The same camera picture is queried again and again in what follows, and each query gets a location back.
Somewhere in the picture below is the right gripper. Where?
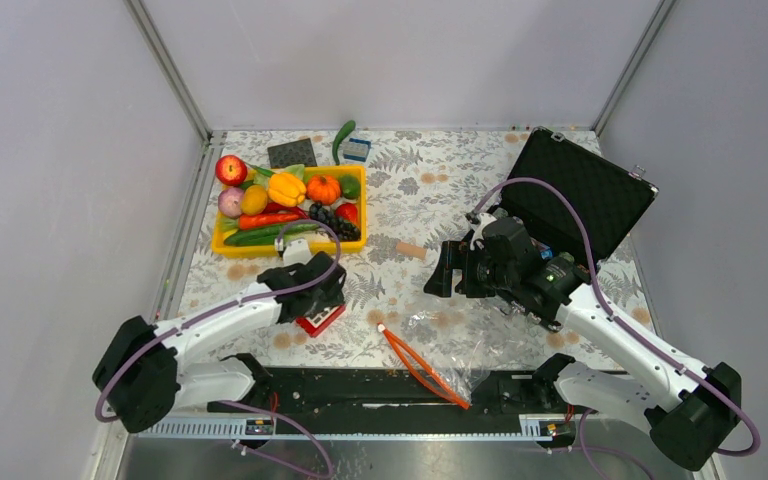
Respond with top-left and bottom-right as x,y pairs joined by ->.
423,239 -> 518,298

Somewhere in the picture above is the clear zip top bag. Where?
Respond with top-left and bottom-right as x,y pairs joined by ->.
376,309 -> 527,410

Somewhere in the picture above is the orange fake carrot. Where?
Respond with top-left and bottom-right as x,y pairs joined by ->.
237,214 -> 299,231

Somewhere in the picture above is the yellow fake bell pepper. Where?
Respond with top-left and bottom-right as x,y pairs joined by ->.
267,172 -> 307,207

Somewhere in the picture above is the purple fake onion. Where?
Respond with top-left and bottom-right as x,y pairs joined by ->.
217,187 -> 244,219

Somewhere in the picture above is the blue grey small box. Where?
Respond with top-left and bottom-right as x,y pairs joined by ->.
341,138 -> 371,162

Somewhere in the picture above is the red fake apple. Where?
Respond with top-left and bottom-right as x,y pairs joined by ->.
215,155 -> 248,187

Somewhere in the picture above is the dark green fake pepper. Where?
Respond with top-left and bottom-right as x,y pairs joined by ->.
331,120 -> 356,165

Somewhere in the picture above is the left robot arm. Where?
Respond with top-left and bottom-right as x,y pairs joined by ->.
91,252 -> 346,433

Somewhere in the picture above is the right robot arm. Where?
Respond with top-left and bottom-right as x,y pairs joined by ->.
424,214 -> 742,471

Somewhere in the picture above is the green fake cucumber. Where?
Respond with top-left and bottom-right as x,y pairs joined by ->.
223,223 -> 319,247

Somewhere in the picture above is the black fake grape bunch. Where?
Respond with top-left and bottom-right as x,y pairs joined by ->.
308,202 -> 362,242

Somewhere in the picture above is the red fake chili pepper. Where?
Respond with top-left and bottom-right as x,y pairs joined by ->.
263,202 -> 308,219

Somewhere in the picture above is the red fake tomato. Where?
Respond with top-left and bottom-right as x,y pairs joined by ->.
335,202 -> 360,227

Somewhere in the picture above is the wooden cork cylinder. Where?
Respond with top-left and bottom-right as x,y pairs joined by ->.
395,241 -> 427,260

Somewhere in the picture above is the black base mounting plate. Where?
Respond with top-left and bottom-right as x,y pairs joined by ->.
242,368 -> 583,439

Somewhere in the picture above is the black foam square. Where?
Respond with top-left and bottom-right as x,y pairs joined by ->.
267,138 -> 317,169

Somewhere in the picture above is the black poker chip case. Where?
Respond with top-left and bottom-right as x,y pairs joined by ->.
499,128 -> 658,265

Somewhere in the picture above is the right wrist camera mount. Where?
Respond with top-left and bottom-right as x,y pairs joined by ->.
467,212 -> 497,251

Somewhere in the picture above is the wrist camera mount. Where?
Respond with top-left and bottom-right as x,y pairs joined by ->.
467,212 -> 497,251
274,239 -> 313,267

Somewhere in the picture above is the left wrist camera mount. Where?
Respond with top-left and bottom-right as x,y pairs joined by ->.
274,239 -> 313,267

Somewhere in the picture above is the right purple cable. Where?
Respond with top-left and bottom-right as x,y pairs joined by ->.
466,176 -> 763,480

